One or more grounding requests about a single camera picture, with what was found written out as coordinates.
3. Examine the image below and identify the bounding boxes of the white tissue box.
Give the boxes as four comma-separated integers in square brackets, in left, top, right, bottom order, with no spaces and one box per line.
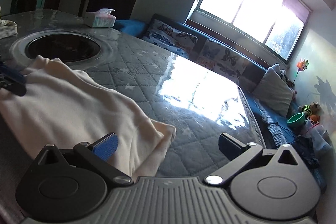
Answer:
[84,8,116,28]

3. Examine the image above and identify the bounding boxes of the plush toy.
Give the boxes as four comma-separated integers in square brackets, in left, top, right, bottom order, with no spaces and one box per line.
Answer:
[298,102,321,115]

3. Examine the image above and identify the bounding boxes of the window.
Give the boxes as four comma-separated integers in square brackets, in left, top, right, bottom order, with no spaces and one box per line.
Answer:
[185,0,311,64]

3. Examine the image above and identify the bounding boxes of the black round induction cooker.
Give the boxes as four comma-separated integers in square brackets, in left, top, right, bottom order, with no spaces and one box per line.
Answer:
[25,34,102,64]

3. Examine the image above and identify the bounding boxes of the dark blue sofa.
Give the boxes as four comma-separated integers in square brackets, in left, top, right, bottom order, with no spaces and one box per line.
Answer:
[114,13,328,193]

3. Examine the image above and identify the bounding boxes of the black white patterned pillow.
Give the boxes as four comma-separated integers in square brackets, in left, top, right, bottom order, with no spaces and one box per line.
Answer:
[279,69,290,85]

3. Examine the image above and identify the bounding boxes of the green bowl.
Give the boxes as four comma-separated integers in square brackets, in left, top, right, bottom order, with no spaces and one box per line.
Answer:
[287,112,307,129]

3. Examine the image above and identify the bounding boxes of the butterfly print cushion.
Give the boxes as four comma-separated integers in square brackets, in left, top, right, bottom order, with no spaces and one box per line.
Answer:
[142,19,198,52]
[197,39,250,85]

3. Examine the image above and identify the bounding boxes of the pale peach garment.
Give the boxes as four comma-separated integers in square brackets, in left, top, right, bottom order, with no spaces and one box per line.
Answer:
[0,55,177,178]

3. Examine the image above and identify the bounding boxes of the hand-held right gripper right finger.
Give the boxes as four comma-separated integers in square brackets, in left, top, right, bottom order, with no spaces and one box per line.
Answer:
[206,133,305,185]

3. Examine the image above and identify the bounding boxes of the grey pillow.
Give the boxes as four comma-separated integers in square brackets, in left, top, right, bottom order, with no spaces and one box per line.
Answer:
[253,63,294,117]

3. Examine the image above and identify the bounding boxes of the pale cloth bundle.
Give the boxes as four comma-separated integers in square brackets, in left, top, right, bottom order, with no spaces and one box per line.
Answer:
[302,123,332,153]

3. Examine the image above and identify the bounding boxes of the floral patterned cloth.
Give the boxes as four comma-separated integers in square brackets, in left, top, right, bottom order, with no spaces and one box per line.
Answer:
[0,19,18,39]

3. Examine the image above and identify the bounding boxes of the colourful pinwheel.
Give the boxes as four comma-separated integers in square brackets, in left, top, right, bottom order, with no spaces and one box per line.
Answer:
[293,57,310,88]

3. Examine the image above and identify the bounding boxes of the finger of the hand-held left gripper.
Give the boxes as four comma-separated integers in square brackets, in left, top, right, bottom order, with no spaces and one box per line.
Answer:
[0,61,26,83]
[0,80,26,97]

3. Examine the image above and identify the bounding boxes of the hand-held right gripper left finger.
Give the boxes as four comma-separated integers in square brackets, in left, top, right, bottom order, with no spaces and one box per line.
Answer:
[34,132,132,185]

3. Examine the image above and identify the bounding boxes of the blue denim garment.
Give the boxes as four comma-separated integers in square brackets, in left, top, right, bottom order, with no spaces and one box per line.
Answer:
[291,135,328,188]

